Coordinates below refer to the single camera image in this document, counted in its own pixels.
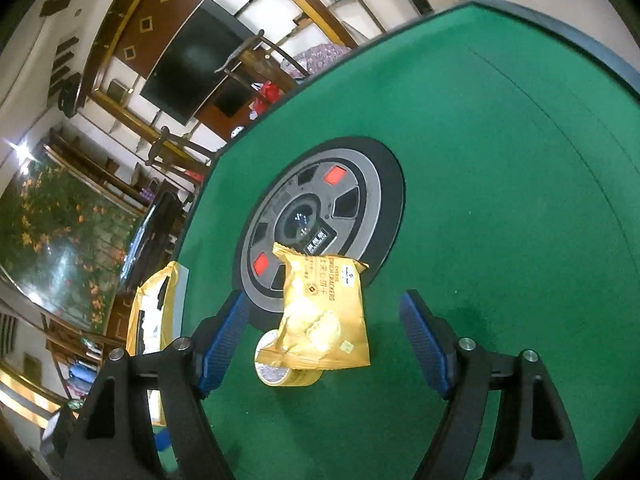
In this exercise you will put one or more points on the blue detergent bottle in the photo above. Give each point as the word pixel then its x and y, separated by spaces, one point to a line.
pixel 80 375

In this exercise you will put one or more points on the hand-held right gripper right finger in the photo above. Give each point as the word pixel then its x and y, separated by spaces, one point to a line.
pixel 425 345

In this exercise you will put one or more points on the white foam tray yellow tape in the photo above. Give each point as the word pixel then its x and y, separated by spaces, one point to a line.
pixel 170 290

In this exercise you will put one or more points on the orange flower wall mural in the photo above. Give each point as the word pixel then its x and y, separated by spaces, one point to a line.
pixel 55 240

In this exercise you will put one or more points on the floral cloth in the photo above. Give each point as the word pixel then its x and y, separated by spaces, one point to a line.
pixel 315 57

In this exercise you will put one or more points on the wall air vent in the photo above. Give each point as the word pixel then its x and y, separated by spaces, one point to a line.
pixel 7 332

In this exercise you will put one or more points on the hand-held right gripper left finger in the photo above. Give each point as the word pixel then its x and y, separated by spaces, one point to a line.
pixel 222 345

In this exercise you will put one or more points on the round table centre panel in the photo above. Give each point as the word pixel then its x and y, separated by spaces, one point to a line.
pixel 365 200

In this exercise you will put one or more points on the red plastic bag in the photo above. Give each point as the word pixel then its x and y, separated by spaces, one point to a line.
pixel 270 92

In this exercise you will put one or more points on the yellow snack packet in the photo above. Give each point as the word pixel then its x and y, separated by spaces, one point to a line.
pixel 320 305

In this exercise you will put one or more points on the dark wooden chair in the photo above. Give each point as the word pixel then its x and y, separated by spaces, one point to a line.
pixel 175 152
pixel 250 55

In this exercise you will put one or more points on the yellow round jar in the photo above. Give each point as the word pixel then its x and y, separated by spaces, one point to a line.
pixel 287 377

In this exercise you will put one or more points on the black flat television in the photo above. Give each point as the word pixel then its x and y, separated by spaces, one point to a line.
pixel 195 60

